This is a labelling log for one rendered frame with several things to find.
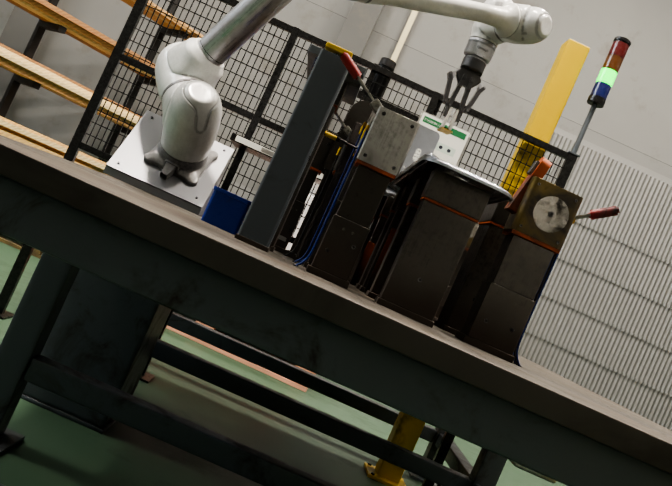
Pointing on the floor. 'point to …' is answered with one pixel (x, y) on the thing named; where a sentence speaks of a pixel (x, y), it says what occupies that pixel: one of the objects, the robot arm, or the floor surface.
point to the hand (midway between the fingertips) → (449, 119)
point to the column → (100, 343)
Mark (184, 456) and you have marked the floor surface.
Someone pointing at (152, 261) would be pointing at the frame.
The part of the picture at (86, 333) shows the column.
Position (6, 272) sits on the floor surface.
